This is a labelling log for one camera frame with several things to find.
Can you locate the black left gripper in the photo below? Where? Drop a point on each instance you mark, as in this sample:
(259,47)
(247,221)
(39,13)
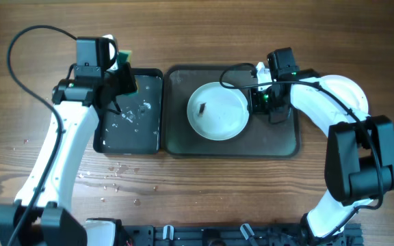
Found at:
(124,72)

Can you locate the green yellow sponge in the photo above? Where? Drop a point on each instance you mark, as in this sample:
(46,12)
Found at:
(126,56)

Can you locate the white plate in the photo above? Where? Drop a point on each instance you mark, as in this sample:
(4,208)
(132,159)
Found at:
(346,90)

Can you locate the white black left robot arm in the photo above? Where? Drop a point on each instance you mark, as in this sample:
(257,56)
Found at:
(40,213)

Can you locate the pale blue plate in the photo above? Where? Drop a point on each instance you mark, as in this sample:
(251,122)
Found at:
(217,113)

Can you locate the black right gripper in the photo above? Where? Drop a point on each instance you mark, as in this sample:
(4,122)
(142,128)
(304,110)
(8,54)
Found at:
(256,106)

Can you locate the black water tray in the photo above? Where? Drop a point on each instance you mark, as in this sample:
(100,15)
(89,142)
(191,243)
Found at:
(136,130)

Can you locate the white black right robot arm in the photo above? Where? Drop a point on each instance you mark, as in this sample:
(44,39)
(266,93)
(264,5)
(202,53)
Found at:
(359,165)

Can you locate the brown serving tray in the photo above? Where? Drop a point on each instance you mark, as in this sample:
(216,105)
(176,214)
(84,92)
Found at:
(259,138)

